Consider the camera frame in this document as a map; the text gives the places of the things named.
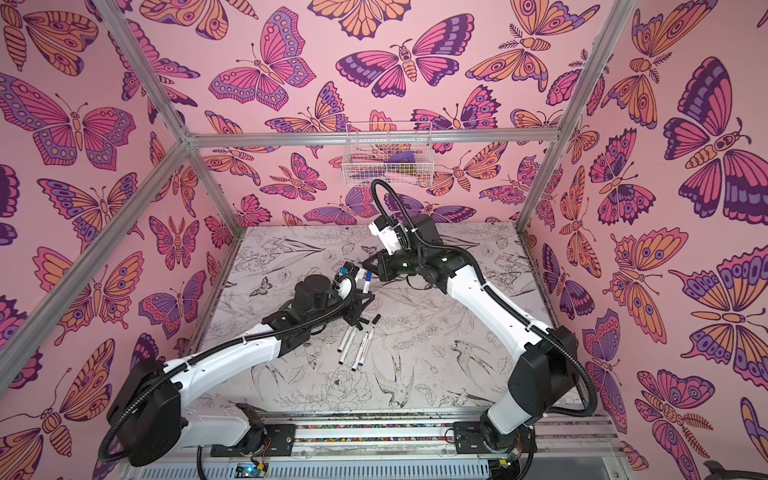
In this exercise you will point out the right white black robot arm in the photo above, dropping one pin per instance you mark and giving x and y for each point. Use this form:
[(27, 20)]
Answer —
[(547, 376)]

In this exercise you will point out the white marker pen blue tip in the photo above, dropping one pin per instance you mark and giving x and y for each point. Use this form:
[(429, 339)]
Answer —
[(365, 287)]

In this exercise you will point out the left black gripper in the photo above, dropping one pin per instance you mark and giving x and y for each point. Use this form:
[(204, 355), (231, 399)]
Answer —
[(353, 309)]

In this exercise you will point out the small green circuit board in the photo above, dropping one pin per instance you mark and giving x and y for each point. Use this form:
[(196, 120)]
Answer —
[(250, 470)]

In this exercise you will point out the white wire basket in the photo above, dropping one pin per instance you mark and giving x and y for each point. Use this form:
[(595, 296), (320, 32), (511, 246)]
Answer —
[(400, 153)]

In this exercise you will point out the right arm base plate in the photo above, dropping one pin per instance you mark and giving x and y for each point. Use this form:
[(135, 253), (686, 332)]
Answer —
[(475, 437)]

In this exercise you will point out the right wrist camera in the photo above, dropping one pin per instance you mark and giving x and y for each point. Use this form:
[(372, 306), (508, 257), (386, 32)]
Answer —
[(387, 234)]

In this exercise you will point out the aluminium rail base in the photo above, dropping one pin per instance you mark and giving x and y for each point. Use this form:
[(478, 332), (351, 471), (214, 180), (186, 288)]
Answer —
[(408, 446)]

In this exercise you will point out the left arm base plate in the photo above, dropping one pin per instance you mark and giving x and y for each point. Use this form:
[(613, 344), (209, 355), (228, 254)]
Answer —
[(272, 440)]

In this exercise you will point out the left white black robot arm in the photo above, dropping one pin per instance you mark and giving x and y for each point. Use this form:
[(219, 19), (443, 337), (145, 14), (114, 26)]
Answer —
[(151, 415)]

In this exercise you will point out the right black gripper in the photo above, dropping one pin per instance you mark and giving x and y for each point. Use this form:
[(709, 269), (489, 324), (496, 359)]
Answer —
[(377, 266)]

